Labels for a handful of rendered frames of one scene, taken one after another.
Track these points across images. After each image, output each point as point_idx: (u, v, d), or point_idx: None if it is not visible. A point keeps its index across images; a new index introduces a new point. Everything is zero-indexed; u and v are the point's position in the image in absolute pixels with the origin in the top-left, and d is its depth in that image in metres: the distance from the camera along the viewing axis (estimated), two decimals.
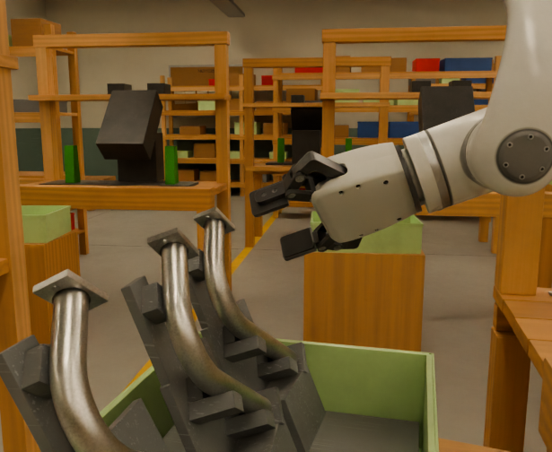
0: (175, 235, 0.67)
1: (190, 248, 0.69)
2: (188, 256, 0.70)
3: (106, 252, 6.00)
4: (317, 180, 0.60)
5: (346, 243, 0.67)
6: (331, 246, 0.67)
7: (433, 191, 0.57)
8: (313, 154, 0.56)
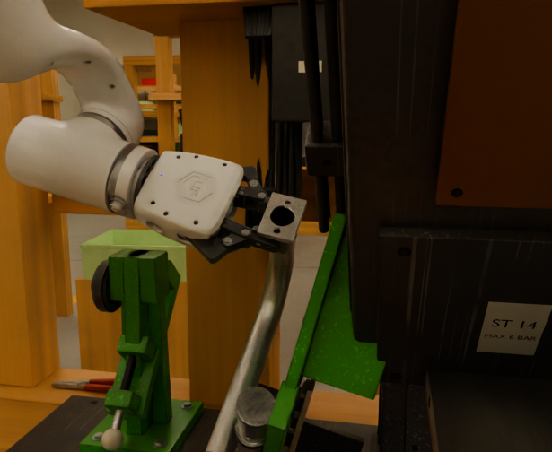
0: (277, 203, 0.63)
1: (266, 226, 0.61)
2: (270, 236, 0.60)
3: None
4: (234, 188, 0.65)
5: (218, 249, 0.63)
6: (234, 244, 0.63)
7: None
8: (252, 168, 0.68)
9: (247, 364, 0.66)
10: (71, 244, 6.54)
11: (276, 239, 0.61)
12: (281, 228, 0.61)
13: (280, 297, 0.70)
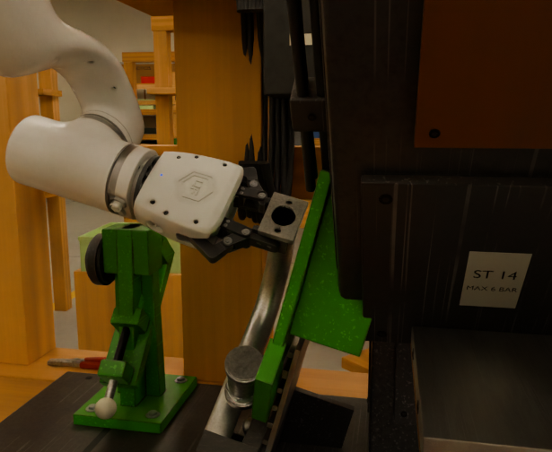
0: (279, 203, 0.63)
1: (267, 225, 0.61)
2: (271, 235, 0.60)
3: None
4: (234, 188, 0.65)
5: (218, 248, 0.63)
6: (234, 244, 0.63)
7: None
8: (252, 169, 0.68)
9: None
10: (70, 240, 6.55)
11: (276, 239, 0.61)
12: (282, 228, 0.61)
13: (276, 298, 0.70)
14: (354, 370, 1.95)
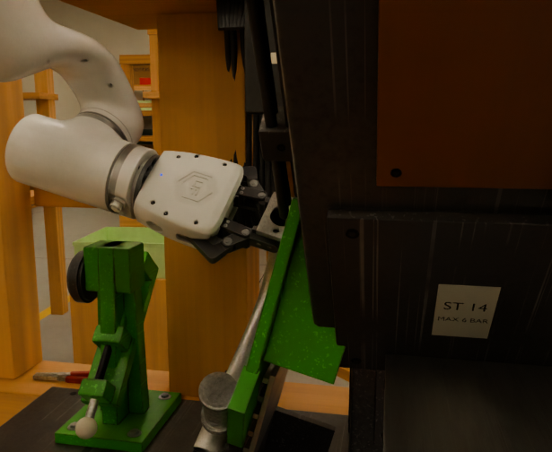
0: None
1: (265, 225, 0.61)
2: (269, 235, 0.60)
3: None
4: (234, 188, 0.65)
5: (218, 248, 0.63)
6: (234, 244, 0.63)
7: None
8: (252, 168, 0.68)
9: (240, 362, 0.66)
10: (68, 243, 6.54)
11: (275, 239, 0.61)
12: (280, 228, 0.61)
13: None
14: (346, 378, 1.95)
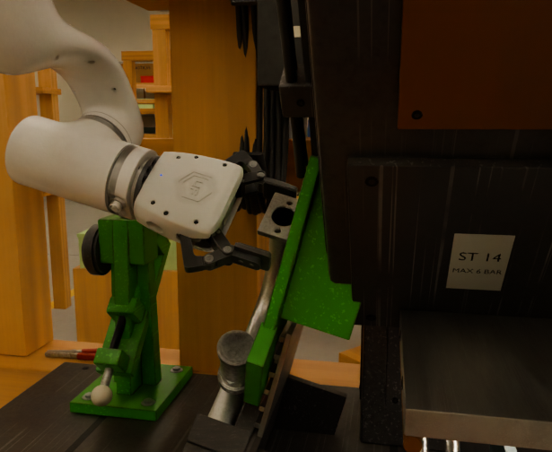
0: (279, 203, 0.63)
1: (267, 225, 0.61)
2: (271, 235, 0.60)
3: None
4: None
5: (199, 262, 0.62)
6: (216, 262, 0.62)
7: None
8: (240, 152, 0.69)
9: None
10: (70, 239, 6.56)
11: (276, 239, 0.61)
12: (282, 228, 0.61)
13: None
14: None
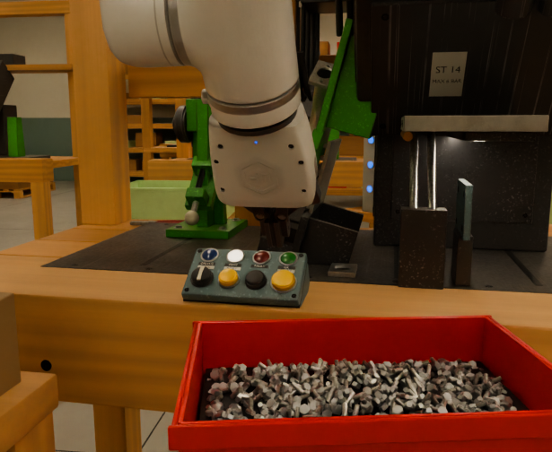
0: (321, 65, 0.95)
1: (314, 78, 0.94)
2: (317, 83, 0.93)
3: None
4: None
5: None
6: None
7: None
8: (320, 197, 0.60)
9: None
10: None
11: (320, 86, 0.93)
12: (324, 79, 0.93)
13: None
14: None
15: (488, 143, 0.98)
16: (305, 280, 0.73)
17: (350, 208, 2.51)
